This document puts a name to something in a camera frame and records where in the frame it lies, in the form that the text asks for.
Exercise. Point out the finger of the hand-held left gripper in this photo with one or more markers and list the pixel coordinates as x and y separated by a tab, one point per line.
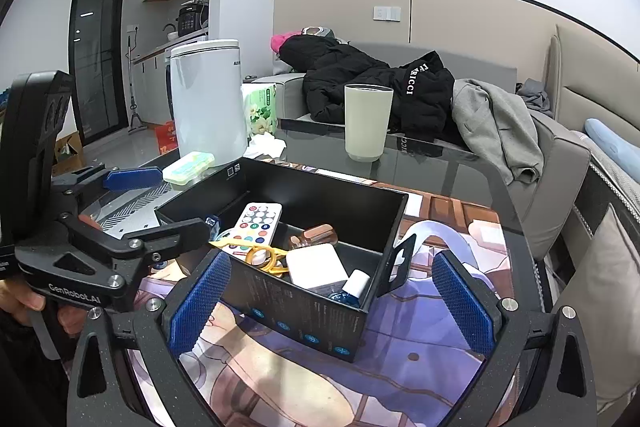
170	234
132	179

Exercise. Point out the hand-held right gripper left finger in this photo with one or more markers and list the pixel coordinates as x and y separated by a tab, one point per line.
200	302

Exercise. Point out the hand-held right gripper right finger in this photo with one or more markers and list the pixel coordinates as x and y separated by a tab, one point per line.
465	302

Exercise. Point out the white remote control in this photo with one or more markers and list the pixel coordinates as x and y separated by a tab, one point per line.
257	222

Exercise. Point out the black cardboard box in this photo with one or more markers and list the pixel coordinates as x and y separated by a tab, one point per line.
300	322

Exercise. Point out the blue eye drop bottle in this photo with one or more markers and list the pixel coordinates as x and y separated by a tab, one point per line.
356	283

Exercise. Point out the person's left hand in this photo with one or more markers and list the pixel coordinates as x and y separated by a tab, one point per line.
22	299

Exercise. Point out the brown cardboard box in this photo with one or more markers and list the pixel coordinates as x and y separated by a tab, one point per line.
67	154

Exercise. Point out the red box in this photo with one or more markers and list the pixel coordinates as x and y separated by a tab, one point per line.
166	136

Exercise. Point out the pale green pill organizer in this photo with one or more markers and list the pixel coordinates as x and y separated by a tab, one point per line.
189	167

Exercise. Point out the floor mop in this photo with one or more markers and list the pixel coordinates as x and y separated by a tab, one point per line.
135	107

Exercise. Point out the white cylindrical bin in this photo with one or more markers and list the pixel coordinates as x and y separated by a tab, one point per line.
207	107

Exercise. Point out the black framed glass door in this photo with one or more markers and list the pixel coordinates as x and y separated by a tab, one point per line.
97	57

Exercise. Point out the white square box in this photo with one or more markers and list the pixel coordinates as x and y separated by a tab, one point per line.
315	267

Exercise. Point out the crumpled white tissue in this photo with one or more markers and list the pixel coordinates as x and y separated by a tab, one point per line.
267	146

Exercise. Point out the beige cushion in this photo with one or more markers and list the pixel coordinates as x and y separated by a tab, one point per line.
605	287

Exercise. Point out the green tissue pack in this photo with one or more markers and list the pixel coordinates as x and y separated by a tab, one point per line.
260	109

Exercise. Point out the black rice cooker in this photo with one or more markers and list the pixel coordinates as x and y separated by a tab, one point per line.
192	19

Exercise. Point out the grey hoodie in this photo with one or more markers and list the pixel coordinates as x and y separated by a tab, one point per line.
495	127

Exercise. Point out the dark throw blanket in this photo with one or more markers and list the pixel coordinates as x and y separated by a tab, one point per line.
610	197

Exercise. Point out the pink hat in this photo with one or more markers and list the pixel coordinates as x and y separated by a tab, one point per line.
280	43

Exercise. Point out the cream cup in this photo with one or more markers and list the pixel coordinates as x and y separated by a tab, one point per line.
367	122

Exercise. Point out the light blue pillow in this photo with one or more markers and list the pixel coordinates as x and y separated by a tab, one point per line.
615	152

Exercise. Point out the dark grey cloth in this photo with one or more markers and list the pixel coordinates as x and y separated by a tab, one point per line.
535	94

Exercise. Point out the black puffer jacket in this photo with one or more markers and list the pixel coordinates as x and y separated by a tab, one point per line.
350	77

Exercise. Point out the beige upholstered headboard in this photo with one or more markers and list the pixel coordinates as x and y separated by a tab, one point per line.
590	77

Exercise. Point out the wall light switch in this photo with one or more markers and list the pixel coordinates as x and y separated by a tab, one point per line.
387	13

